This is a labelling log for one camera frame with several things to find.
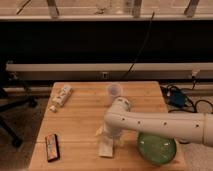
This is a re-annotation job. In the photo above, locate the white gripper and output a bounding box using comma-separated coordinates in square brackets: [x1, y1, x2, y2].
[95, 125, 124, 147]

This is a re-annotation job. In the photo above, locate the white sponge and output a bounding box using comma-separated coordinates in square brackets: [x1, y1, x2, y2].
[98, 137, 113, 158]

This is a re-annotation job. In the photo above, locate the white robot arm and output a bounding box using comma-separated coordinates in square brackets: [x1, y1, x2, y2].
[96, 97, 213, 147]

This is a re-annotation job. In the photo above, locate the translucent ceramic cup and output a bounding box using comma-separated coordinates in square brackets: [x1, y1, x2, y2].
[106, 83, 123, 104]

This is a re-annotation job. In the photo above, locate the green plate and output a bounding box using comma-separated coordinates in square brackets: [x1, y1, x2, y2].
[137, 133, 177, 165]

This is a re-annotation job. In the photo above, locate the white toothpaste tube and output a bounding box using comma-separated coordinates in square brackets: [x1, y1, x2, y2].
[49, 85, 72, 113]

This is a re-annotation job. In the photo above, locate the dark red chocolate bar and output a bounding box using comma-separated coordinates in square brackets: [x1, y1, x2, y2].
[45, 134, 60, 162]

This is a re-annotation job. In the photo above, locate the blue black floor box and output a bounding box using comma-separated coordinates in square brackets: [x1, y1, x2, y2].
[169, 91, 186, 107]

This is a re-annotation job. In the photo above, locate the white baseboard heater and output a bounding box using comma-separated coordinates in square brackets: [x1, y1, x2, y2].
[6, 62, 213, 80]

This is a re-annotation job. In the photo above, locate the black office chair base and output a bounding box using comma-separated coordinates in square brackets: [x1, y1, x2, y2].
[0, 61, 38, 149]

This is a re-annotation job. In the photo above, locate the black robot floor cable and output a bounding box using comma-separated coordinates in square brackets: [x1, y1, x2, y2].
[160, 73, 213, 145]

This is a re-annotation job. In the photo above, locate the black hanging cable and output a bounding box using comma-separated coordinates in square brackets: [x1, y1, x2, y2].
[119, 11, 156, 82]

